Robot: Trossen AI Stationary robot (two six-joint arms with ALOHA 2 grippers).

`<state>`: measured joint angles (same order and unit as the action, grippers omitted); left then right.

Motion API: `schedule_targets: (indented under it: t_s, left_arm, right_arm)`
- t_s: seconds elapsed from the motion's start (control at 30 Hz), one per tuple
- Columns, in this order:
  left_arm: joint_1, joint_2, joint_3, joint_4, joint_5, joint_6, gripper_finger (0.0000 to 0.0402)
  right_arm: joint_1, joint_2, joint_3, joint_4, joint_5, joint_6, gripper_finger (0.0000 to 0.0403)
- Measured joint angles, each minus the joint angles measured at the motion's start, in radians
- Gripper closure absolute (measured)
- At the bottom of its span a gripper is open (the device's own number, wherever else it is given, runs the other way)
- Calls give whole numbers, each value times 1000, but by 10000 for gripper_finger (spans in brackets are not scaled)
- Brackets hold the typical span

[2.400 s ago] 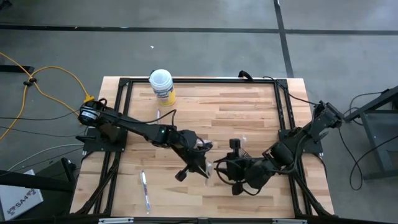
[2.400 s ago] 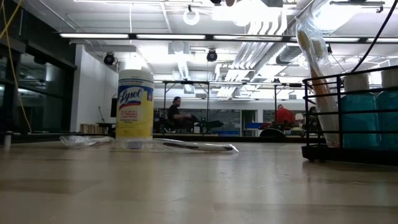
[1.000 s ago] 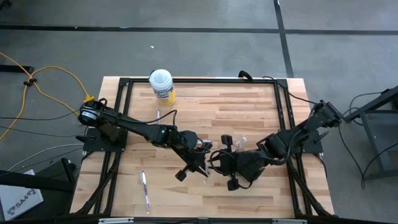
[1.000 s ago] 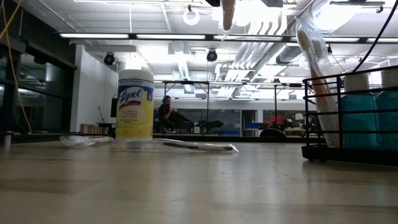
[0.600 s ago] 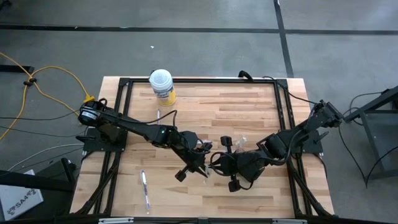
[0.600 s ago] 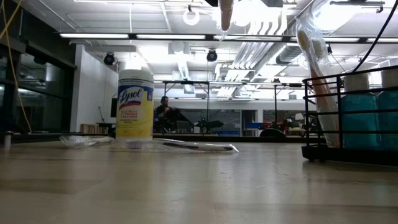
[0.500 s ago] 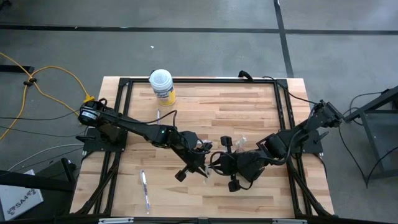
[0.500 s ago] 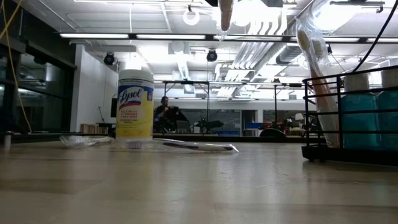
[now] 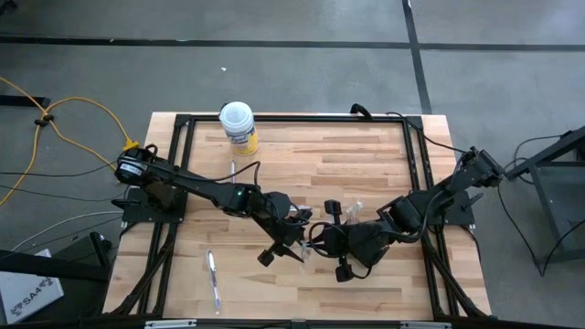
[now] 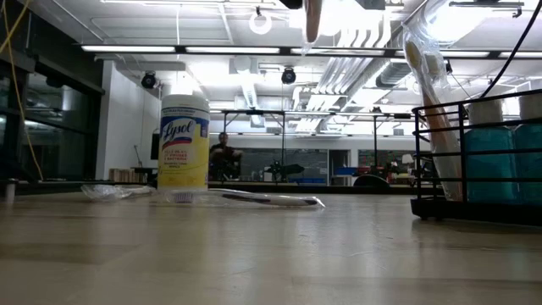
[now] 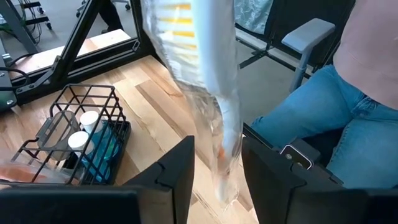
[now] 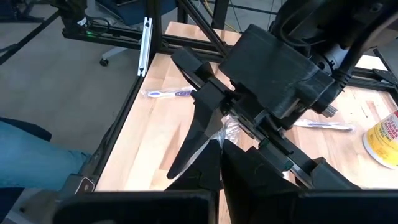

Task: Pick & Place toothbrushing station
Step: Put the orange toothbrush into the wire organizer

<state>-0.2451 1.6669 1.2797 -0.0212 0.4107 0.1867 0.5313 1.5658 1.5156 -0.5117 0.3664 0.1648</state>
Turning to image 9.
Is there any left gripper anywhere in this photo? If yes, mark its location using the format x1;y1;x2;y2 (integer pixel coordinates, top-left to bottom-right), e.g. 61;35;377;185
257;205;315;268

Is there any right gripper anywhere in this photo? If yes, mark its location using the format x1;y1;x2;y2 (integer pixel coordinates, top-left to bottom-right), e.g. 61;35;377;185
321;198;393;284

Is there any yellow Lysol wipes canister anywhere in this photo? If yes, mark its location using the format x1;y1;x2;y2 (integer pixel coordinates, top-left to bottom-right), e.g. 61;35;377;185
218;101;261;157

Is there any black metal stand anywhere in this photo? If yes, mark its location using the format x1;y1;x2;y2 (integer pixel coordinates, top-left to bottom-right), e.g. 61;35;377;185
505;125;585;266

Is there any black stand bar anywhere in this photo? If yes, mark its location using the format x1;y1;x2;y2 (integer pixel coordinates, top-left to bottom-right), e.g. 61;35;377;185
0;230;114;284

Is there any white labelled box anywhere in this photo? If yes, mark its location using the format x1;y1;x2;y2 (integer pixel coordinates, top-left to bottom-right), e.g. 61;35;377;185
0;249;66;326

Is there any black floor plate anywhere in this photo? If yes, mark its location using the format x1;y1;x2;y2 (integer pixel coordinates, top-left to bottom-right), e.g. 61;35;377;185
0;94;52;109

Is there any silver bracket strip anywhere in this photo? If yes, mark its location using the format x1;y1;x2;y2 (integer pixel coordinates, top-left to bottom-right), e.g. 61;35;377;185
399;321;453;329
143;319;198;329

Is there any black aluminium table frame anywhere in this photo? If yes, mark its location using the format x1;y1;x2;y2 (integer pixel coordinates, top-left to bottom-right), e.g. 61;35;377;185
102;112;494;321

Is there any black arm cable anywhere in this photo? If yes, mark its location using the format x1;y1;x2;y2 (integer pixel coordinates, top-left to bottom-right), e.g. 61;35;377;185
348;102;472;154

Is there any grey cable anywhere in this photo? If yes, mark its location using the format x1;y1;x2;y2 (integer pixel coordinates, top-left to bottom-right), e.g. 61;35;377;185
9;209;125;252

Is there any yellow extension cable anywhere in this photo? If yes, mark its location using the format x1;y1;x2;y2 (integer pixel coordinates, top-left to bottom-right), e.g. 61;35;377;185
0;75;141;209

